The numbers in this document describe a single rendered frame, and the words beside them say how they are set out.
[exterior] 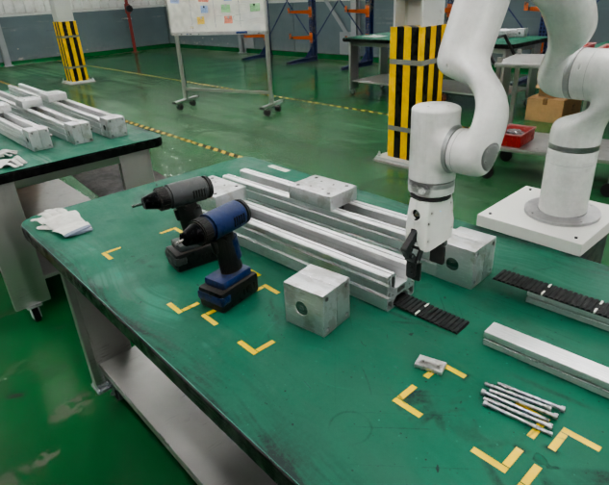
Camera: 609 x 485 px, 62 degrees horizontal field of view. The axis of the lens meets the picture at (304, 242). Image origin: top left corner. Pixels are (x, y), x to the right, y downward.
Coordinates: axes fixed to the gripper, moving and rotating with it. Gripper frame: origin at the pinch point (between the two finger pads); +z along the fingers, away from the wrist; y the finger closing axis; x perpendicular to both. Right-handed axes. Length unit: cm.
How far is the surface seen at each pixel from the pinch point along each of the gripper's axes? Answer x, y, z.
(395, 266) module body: 8.7, 2.5, 4.3
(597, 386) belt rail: -34.0, -1.1, 10.3
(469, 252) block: -2.0, 14.2, 2.2
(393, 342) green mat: -1.2, -12.2, 11.3
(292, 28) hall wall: 872, 815, 24
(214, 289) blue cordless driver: 34.6, -27.5, 6.4
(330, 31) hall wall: 749, 808, 28
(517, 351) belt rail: -20.5, -1.1, 10.2
